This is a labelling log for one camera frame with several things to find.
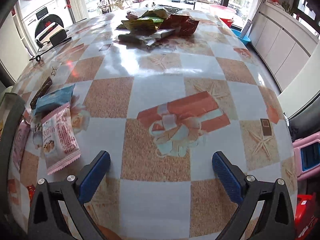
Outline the pink crispy cranberry snack packet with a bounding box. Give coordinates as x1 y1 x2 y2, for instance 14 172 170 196
41 103 81 175

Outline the light blue snack bar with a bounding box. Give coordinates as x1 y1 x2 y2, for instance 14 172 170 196
33 84 75 115

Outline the red plastic stool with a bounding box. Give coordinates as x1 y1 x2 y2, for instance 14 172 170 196
295 193 318 240

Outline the small red candy wrapper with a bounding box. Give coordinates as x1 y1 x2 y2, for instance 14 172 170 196
27 185 35 204

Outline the pink plastic stool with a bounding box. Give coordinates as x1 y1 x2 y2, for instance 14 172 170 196
293 132 320 181

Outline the mauve pink snack bar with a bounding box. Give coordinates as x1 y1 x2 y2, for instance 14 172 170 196
12 119 30 172

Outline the dark green storage box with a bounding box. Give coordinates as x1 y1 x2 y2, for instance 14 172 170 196
1 93 25 213

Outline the dark brown snack bar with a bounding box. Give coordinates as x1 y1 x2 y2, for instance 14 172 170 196
30 77 53 110

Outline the white cabinet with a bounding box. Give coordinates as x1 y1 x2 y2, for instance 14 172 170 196
249 2 318 90

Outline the black power adapter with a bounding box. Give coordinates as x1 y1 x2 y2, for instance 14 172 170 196
49 29 67 46

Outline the blue plastic basin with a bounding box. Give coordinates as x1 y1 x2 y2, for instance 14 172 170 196
231 29 251 45

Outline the red plastic bucket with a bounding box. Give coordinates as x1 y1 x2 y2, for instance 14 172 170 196
220 18 234 28

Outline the white washing machine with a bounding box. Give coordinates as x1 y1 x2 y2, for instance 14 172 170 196
16 0 73 51

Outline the red snack bag pile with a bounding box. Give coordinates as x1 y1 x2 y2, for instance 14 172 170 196
158 14 199 36

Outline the green snack bag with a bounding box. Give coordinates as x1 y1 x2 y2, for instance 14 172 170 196
117 7 170 33

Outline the black adapter cable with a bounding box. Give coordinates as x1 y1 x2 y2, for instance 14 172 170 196
29 36 72 62

